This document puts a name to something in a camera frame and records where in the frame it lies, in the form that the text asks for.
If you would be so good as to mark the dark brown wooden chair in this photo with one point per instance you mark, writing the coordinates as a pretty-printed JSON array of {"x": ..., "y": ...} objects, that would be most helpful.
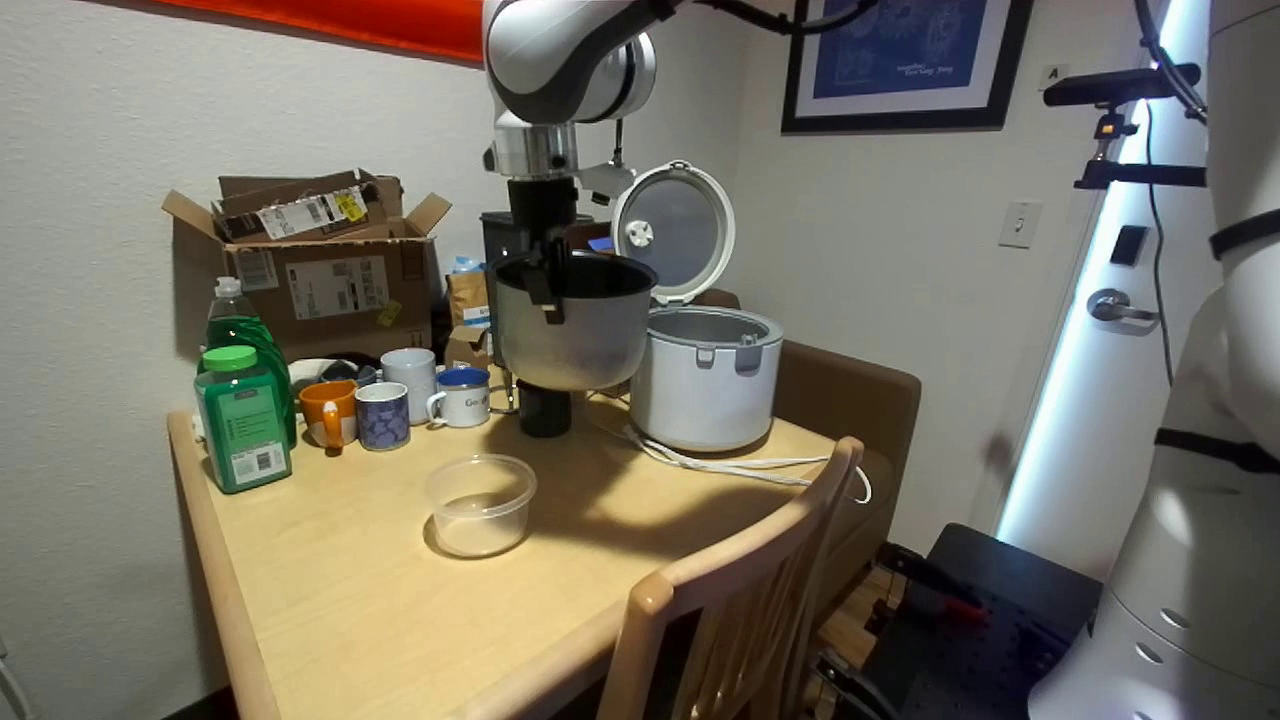
[{"x": 853, "y": 402}]

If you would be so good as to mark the metal pot black interior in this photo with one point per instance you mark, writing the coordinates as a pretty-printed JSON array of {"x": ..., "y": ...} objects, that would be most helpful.
[{"x": 581, "y": 340}]

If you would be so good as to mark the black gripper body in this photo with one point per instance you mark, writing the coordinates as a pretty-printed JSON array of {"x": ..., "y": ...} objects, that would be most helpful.
[{"x": 543, "y": 213}]

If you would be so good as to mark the black door keypad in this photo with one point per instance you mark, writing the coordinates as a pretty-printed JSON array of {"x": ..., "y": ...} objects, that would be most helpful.
[{"x": 1128, "y": 245}]

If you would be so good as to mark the framed blue picture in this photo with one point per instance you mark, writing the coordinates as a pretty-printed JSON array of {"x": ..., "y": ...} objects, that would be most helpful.
[{"x": 920, "y": 53}]

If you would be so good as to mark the red wall banner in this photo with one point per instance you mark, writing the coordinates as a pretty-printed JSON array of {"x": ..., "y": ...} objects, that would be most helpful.
[{"x": 334, "y": 20}]

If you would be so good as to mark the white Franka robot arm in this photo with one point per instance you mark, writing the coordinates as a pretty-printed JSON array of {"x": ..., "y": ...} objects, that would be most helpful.
[{"x": 1203, "y": 534}]

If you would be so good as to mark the open cardboard box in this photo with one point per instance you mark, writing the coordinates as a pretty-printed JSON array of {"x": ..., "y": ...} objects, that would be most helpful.
[{"x": 334, "y": 286}]

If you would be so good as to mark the black trash bin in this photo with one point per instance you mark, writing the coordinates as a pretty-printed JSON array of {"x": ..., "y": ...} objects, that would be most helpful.
[{"x": 495, "y": 239}]

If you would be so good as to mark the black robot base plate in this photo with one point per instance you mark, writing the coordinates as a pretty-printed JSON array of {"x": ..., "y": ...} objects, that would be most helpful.
[{"x": 1015, "y": 603}]

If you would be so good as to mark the tall white mug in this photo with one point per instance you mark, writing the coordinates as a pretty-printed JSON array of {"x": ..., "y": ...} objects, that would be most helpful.
[{"x": 408, "y": 375}]

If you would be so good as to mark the dark green mug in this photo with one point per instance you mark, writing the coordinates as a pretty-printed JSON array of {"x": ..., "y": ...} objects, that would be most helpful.
[{"x": 546, "y": 410}]

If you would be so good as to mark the white light switch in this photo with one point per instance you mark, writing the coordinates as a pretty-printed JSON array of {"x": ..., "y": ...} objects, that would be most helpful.
[{"x": 1018, "y": 225}]

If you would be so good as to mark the light wooden chair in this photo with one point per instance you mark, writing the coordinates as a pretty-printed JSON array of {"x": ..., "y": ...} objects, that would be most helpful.
[{"x": 746, "y": 585}]

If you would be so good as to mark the green round bottle white cap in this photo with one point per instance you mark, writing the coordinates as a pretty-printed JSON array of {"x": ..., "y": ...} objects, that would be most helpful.
[{"x": 236, "y": 320}]

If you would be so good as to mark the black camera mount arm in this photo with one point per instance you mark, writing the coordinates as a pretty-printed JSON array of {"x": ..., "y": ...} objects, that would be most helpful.
[{"x": 1145, "y": 173}]

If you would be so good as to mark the blue patterned mug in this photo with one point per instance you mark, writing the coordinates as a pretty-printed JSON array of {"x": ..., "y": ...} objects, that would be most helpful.
[{"x": 380, "y": 416}]

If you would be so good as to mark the small tan carton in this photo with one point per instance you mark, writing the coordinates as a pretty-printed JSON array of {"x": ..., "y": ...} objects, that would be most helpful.
[{"x": 469, "y": 307}]

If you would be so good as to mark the orange mug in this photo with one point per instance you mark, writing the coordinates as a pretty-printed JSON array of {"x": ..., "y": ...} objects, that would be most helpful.
[{"x": 327, "y": 410}]

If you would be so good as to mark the white mug blue rim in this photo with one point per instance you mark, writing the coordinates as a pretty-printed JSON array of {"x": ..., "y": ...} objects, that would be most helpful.
[{"x": 460, "y": 402}]

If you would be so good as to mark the brown shipping box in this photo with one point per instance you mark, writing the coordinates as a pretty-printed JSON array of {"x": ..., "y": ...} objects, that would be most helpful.
[{"x": 600, "y": 242}]

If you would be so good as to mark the green square soap bottle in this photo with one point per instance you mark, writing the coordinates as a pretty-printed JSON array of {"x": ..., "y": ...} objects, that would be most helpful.
[{"x": 240, "y": 425}]

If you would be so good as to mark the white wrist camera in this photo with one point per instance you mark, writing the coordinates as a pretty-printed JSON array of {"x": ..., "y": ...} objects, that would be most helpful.
[{"x": 604, "y": 176}]

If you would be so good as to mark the black camera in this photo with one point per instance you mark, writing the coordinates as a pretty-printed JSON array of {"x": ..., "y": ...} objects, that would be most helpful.
[{"x": 1122, "y": 80}]

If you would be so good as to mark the white rice cooker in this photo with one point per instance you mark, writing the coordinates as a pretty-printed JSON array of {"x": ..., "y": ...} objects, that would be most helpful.
[{"x": 706, "y": 380}]

